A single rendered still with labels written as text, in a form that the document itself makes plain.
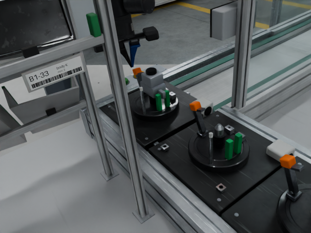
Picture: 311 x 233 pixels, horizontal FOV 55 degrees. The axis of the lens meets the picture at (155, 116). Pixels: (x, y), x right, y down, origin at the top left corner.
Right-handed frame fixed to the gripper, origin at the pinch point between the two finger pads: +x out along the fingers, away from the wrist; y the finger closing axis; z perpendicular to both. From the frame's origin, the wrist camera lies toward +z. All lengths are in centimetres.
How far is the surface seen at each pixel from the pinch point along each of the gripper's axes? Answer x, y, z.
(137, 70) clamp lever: 3.5, -1.3, -4.0
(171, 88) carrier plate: 13.5, -11.0, -0.1
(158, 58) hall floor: 91, -37, 237
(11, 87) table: 17, 53, 44
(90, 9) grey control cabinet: 36, 28, 312
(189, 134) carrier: 15.6, -10.1, -23.9
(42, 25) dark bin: -20.7, 12.3, -39.1
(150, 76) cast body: 2.6, -4.0, -12.4
